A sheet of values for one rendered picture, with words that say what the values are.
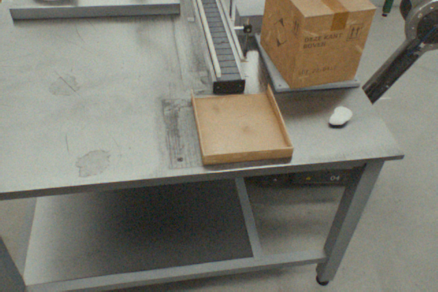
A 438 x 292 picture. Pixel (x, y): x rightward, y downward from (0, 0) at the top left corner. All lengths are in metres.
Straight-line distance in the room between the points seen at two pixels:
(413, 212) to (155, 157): 1.51
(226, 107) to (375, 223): 1.14
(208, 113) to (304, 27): 0.39
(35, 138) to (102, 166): 0.24
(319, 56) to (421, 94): 1.80
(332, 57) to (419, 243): 1.14
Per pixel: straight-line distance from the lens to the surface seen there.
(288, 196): 2.28
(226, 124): 1.36
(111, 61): 1.66
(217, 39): 1.67
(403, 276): 2.19
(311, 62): 1.47
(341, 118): 1.43
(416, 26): 1.99
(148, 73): 1.58
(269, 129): 1.37
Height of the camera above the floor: 1.75
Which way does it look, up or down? 43 degrees down
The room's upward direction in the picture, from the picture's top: 3 degrees clockwise
